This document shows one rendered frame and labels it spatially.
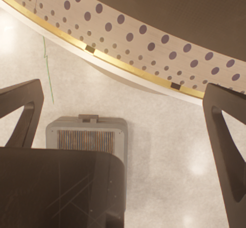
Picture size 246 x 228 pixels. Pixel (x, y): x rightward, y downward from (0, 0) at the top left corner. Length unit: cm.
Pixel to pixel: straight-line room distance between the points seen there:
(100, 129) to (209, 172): 94
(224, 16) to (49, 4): 27
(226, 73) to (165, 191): 151
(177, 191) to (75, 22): 162
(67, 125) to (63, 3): 108
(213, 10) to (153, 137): 140
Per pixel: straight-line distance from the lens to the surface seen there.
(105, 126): 136
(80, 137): 139
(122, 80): 154
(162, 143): 167
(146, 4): 32
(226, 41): 34
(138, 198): 183
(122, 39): 37
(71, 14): 39
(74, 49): 42
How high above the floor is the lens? 157
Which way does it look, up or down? 83 degrees down
